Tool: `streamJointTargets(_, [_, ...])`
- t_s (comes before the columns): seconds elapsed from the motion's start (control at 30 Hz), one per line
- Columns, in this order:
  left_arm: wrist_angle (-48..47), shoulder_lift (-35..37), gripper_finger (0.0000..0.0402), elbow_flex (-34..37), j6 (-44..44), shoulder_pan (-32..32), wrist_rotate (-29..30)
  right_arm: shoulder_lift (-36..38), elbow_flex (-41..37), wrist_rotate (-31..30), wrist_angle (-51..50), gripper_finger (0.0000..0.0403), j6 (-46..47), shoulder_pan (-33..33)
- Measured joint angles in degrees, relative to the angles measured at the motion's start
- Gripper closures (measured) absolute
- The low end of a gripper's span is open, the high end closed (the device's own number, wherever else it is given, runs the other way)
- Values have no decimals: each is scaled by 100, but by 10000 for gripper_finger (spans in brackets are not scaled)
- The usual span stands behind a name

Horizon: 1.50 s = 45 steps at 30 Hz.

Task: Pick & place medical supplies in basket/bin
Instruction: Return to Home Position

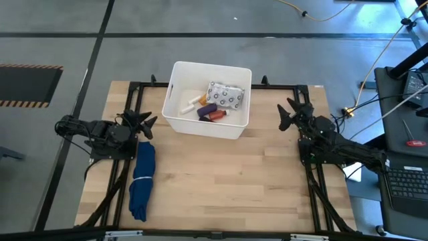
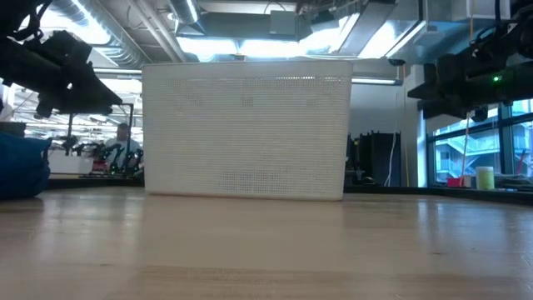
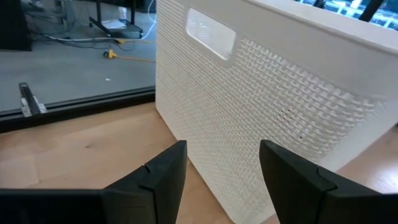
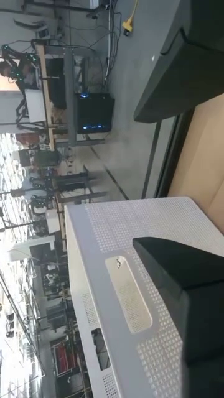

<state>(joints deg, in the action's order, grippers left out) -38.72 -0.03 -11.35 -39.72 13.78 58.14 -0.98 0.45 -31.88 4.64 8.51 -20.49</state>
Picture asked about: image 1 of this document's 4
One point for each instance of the black caster wheel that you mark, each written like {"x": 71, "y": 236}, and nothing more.
{"x": 380, "y": 230}

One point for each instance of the orange pill bottle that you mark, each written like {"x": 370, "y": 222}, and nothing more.
{"x": 203, "y": 100}

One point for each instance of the black power adapter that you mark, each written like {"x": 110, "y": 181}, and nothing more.
{"x": 414, "y": 87}

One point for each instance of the small black item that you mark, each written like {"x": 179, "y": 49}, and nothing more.
{"x": 204, "y": 119}

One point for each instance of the white perforated plastic basket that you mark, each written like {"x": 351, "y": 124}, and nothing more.
{"x": 187, "y": 77}

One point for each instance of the black stand pole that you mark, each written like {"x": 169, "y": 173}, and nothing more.
{"x": 409, "y": 62}

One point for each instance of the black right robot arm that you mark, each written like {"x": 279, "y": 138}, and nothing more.
{"x": 354, "y": 150}

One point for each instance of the black cart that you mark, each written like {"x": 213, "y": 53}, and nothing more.
{"x": 384, "y": 80}

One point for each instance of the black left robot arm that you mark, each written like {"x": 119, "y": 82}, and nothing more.
{"x": 83, "y": 129}

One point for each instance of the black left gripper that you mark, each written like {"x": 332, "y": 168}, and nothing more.
{"x": 122, "y": 132}

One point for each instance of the black crossbar with silver brackets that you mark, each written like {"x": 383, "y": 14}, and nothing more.
{"x": 67, "y": 236}

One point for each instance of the blue folded cloth bundle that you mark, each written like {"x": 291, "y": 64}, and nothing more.
{"x": 142, "y": 180}

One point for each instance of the grey chair leg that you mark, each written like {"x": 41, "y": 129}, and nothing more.
{"x": 10, "y": 154}

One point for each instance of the black aluminium table frame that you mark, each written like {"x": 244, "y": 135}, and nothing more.
{"x": 147, "y": 84}

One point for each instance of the white patterned packet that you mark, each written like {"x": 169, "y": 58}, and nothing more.
{"x": 224, "y": 95}

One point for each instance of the black hazard-striped floor mat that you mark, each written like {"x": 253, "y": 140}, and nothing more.
{"x": 26, "y": 83}

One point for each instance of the black keyboard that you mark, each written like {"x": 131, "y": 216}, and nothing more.
{"x": 408, "y": 182}

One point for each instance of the red bottle with white cap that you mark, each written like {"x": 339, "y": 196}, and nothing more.
{"x": 217, "y": 115}

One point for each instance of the purple bandage roll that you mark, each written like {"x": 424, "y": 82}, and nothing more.
{"x": 206, "y": 109}

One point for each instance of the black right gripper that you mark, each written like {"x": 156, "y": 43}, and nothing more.
{"x": 312, "y": 122}

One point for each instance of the white paper sheet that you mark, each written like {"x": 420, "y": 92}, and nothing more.
{"x": 354, "y": 174}

